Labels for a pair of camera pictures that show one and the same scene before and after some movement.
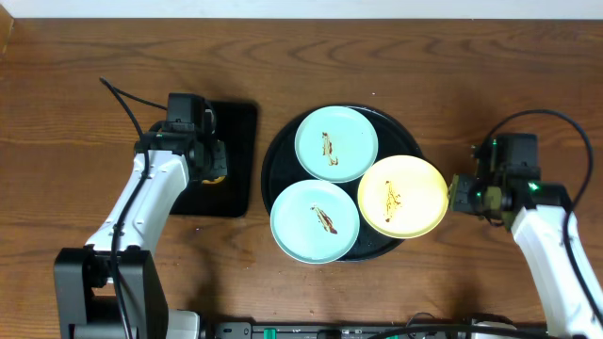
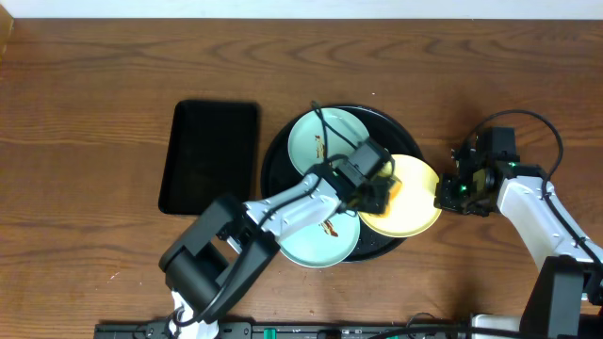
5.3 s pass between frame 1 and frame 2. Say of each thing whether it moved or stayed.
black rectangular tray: stayed
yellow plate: stayed
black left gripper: moved
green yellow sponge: moved
